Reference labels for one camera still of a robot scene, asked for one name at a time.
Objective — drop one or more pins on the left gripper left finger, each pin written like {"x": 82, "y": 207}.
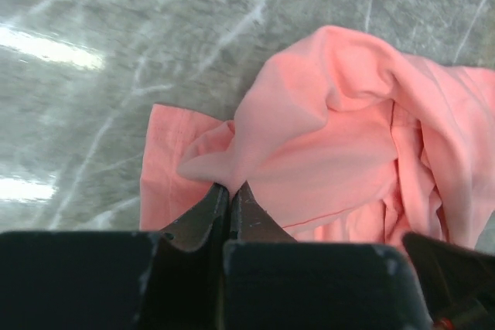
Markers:
{"x": 167, "y": 279}

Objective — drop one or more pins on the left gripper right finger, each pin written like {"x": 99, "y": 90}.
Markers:
{"x": 272, "y": 281}

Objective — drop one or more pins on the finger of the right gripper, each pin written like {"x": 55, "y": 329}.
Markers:
{"x": 457, "y": 283}

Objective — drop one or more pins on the pink t shirt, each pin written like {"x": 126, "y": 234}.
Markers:
{"x": 341, "y": 138}

